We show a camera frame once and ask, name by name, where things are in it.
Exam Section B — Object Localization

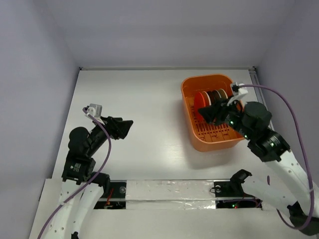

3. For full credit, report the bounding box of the orange plastic dish rack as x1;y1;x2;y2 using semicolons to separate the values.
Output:
181;74;244;152

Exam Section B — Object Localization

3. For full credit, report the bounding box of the aluminium side rail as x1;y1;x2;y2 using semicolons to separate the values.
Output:
248;66;269;110

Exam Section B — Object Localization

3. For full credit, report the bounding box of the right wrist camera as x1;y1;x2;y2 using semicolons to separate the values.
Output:
227;82;248;106

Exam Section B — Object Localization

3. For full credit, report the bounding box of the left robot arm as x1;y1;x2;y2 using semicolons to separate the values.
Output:
51;113;134;239

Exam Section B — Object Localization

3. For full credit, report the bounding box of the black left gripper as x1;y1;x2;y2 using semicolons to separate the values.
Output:
87;115;132;155

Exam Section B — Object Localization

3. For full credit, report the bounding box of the dark brown plate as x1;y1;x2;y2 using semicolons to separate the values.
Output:
207;90;217;105

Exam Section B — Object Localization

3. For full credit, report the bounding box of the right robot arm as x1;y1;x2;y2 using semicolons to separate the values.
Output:
197;101;319;236

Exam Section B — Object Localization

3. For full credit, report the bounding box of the silver taped front bar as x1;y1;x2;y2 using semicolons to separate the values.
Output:
125;180;216;210

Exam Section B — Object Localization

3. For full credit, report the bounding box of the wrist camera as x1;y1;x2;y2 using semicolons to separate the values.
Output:
86;104;103;118
227;82;248;106

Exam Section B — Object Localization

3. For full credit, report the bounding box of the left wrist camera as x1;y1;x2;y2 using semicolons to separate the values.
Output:
86;104;103;118

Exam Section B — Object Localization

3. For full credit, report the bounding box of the blue patterned plate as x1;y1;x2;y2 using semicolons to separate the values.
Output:
216;89;224;102

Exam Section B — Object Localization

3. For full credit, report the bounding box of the cream plate with black motif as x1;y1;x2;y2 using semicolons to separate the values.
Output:
201;91;211;107

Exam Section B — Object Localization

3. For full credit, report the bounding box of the white plate with red marks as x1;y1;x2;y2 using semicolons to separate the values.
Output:
220;89;228;100

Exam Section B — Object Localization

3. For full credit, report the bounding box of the orange plate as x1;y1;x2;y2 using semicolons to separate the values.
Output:
194;92;205;121

